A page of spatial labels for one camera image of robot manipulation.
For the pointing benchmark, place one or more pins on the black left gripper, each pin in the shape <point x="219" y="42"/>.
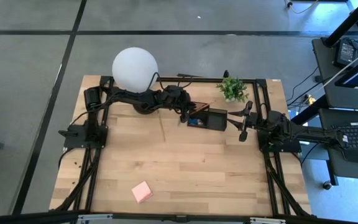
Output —
<point x="176" y="98"/>

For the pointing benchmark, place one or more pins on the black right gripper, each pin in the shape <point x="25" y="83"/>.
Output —
<point x="251" y="119"/>

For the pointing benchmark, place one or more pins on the natural wood pencil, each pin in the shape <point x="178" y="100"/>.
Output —
<point x="162" y="130"/>

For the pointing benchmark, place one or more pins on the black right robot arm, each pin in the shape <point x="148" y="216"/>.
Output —
<point x="306" y="135"/>

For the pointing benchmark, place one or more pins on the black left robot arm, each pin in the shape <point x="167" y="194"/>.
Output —
<point x="129" y="98"/>

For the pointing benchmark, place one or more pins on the black mesh desk organizer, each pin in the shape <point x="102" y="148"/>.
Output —
<point x="216" y="119"/>

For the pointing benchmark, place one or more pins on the green plant in white pot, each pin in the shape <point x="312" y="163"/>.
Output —
<point x="233" y="88"/>

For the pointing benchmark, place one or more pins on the white globe table lamp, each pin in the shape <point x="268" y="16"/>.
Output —
<point x="134" y="70"/>

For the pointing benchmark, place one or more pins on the white paper sheet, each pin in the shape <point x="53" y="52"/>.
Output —
<point x="305" y="142"/>

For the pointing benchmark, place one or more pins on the black metal beam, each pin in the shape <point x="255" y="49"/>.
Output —
<point x="350" y="21"/>
<point x="309" y="112"/>

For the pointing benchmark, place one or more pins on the yellow power plug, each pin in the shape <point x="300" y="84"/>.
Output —
<point x="310" y="99"/>

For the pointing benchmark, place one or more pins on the pink sticky note pad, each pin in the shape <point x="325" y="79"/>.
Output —
<point x="142" y="192"/>

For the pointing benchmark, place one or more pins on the black desk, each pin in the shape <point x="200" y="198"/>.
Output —
<point x="346" y="99"/>
<point x="337" y="169"/>

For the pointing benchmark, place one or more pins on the black caster wheel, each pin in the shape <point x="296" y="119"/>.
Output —
<point x="327" y="185"/>

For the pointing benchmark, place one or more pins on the black rig crossbar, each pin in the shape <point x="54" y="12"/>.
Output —
<point x="179" y="218"/>

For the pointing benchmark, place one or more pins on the small black electronic box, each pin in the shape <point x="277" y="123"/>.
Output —
<point x="346" y="53"/>

